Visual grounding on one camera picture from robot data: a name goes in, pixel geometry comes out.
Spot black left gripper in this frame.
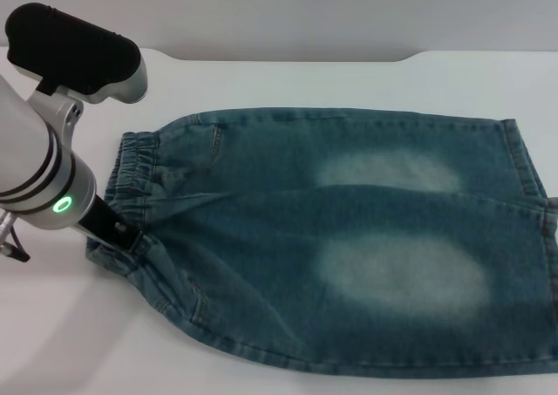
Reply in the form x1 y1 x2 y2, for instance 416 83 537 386
77 195 145 257

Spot left arm cable connector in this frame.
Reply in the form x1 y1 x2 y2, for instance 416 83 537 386
0 210 31 264

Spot blue denim shorts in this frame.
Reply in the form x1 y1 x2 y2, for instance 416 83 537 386
85 106 558 381

